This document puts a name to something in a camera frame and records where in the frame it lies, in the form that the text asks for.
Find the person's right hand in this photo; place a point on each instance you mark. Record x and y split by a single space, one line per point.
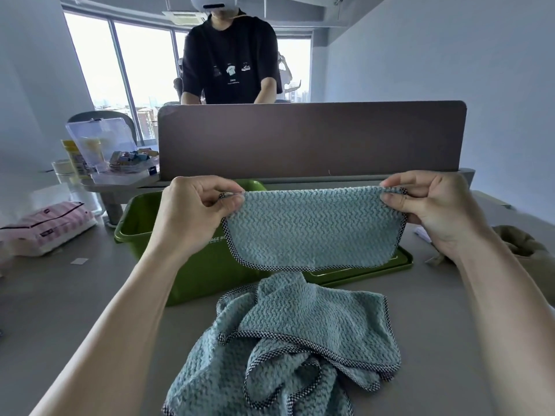
442 207

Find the person's left hand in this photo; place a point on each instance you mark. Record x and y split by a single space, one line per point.
191 212

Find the green plastic storage box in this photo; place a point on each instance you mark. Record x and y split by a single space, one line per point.
143 220

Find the person's right forearm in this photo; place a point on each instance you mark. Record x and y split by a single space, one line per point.
507 324

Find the person's left forearm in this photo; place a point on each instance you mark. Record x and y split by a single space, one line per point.
117 337

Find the clear plastic organizer box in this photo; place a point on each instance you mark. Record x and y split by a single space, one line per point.
104 142

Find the grey desk riser shelf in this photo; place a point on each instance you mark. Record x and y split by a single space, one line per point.
112 194

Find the green flat plastic lid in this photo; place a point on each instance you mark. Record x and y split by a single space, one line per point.
381 262

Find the olive cloth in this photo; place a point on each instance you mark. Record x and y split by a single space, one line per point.
529 255

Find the grey office chair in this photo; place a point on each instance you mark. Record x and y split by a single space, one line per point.
117 116

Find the small white sticker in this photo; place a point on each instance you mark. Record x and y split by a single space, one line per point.
79 261

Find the yellow wipes canister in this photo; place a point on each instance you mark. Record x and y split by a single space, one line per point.
73 162

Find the glass jar white lid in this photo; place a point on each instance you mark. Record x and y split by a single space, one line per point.
65 168

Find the brown desk divider panel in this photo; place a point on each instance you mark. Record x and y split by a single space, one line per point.
312 138

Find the pink tissue pack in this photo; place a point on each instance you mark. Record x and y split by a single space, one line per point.
47 227

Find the large glass window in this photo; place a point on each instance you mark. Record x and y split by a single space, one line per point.
143 60

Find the ceiling air conditioner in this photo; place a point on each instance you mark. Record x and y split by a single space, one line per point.
184 17

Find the white headset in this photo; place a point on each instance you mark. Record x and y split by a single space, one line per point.
212 2

